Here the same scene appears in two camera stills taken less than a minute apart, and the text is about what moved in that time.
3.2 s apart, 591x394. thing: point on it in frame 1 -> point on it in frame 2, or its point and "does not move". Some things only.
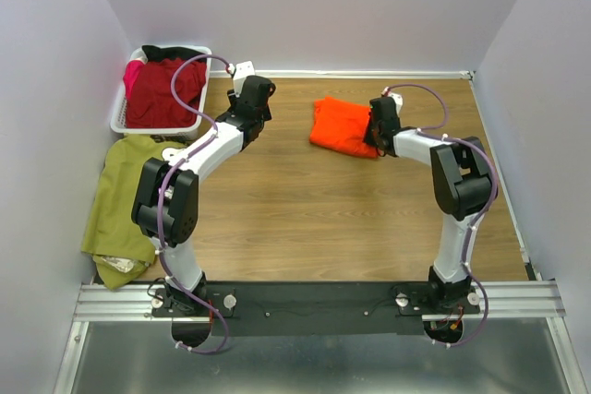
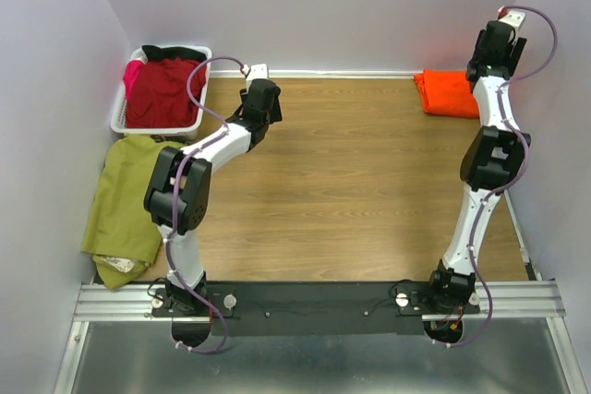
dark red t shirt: x=151 y=103 does not move
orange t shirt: x=342 y=125 -> x=447 y=92
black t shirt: x=174 y=53 does not move
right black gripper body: x=374 y=134 -> x=521 y=50
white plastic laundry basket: x=202 y=98 does not move
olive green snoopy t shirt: x=120 y=246 does not move
